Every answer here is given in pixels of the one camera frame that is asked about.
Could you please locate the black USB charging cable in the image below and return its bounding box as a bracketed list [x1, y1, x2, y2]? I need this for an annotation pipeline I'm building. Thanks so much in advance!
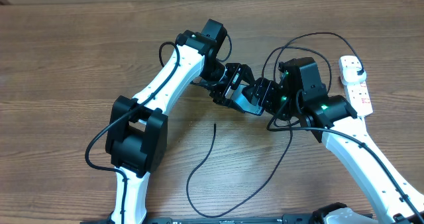
[185, 32, 366, 219]

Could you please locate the Samsung Galaxy smartphone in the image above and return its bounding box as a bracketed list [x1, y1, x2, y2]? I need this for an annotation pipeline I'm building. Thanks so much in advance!
[231, 84, 264, 116]

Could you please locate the white power strip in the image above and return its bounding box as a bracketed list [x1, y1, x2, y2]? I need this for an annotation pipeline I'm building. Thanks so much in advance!
[339, 56, 373, 117]

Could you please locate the white USB charger plug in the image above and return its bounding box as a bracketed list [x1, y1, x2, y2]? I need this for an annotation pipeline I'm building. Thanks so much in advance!
[341, 67, 367, 86]

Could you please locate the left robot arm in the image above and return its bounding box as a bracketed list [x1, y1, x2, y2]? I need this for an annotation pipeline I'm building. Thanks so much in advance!
[105, 19, 263, 223]

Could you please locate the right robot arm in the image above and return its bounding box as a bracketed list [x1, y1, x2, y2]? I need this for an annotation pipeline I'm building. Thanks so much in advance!
[242, 57, 423, 223]

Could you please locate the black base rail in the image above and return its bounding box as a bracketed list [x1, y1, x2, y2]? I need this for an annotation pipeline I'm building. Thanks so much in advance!
[80, 213, 378, 224]

